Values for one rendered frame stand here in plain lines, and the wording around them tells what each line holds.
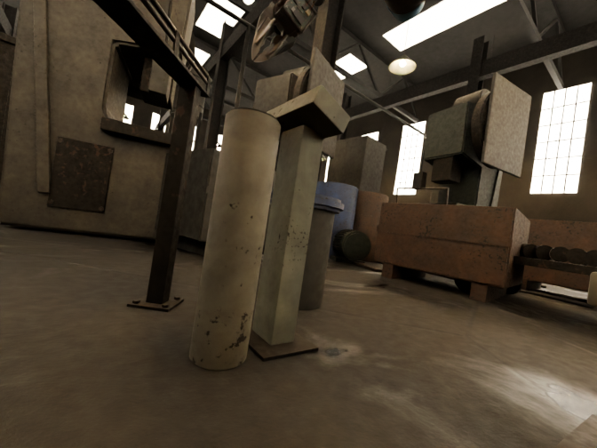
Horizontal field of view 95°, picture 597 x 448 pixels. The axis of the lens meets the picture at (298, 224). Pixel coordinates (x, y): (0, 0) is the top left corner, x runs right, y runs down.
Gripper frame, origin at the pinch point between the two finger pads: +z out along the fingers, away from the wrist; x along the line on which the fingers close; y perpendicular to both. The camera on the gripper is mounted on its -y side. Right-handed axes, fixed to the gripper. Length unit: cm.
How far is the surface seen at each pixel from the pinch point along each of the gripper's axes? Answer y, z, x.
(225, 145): 10.7, 20.7, 4.9
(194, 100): -28.4, 13.5, -3.1
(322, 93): 10.9, -2.0, 13.9
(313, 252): -12, 28, 56
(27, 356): 14, 73, 1
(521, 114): -200, -336, 356
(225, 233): 17.8, 34.2, 13.8
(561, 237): -43, -128, 307
